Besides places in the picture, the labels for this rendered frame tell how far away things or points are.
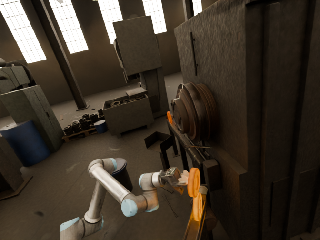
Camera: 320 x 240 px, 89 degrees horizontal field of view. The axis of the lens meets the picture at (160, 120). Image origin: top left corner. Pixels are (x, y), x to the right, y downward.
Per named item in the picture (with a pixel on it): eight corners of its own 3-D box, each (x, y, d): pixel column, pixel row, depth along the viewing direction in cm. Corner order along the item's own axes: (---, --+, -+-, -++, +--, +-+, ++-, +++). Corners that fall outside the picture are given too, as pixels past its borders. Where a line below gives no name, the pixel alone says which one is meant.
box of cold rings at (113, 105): (149, 115, 462) (142, 89, 432) (155, 126, 386) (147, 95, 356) (113, 126, 446) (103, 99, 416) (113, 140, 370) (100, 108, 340)
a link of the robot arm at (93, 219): (76, 228, 152) (96, 155, 141) (95, 222, 164) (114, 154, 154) (82, 242, 141) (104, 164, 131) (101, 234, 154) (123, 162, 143)
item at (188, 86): (188, 126, 158) (180, 78, 140) (212, 152, 115) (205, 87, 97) (182, 128, 157) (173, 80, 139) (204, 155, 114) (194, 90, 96)
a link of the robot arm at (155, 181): (156, 190, 100) (163, 179, 108) (163, 190, 98) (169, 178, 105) (150, 179, 98) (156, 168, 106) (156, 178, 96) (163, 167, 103)
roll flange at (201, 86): (198, 124, 159) (191, 75, 141) (225, 148, 115) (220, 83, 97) (188, 126, 158) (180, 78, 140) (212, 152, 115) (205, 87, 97)
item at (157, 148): (167, 175, 229) (155, 131, 202) (182, 183, 211) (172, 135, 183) (157, 185, 217) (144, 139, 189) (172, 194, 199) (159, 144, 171)
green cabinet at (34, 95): (36, 157, 376) (-2, 95, 319) (50, 143, 441) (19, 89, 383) (58, 151, 381) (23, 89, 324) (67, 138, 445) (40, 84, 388)
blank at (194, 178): (199, 162, 94) (193, 162, 96) (192, 179, 81) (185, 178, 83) (201, 185, 99) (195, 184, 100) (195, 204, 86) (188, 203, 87)
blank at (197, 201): (203, 215, 104) (197, 214, 105) (202, 189, 107) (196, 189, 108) (199, 226, 90) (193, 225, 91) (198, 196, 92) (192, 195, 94)
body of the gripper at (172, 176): (173, 175, 90) (156, 177, 96) (180, 187, 92) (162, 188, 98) (177, 166, 96) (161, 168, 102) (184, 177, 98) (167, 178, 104)
